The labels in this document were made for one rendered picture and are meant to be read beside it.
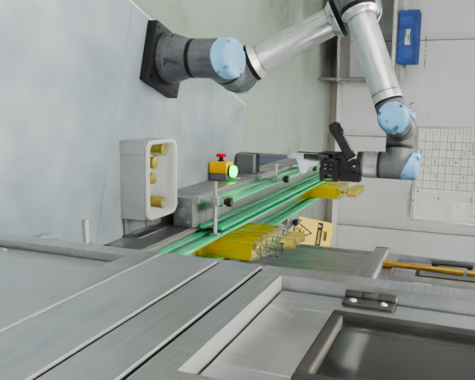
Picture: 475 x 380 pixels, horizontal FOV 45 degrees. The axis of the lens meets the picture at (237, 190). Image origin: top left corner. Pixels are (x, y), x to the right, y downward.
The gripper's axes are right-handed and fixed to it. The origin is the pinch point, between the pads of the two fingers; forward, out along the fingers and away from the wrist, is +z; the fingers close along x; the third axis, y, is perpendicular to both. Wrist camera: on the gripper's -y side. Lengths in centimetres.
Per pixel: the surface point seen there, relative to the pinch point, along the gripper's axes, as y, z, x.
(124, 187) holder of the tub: 9.5, 41.6, -26.0
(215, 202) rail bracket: 15.2, 22.0, -7.3
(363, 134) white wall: 23, 74, 591
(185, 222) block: 22.2, 32.2, -7.0
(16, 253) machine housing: 8, 15, -97
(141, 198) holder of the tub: 12.3, 36.2, -26.1
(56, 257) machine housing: 9, 9, -96
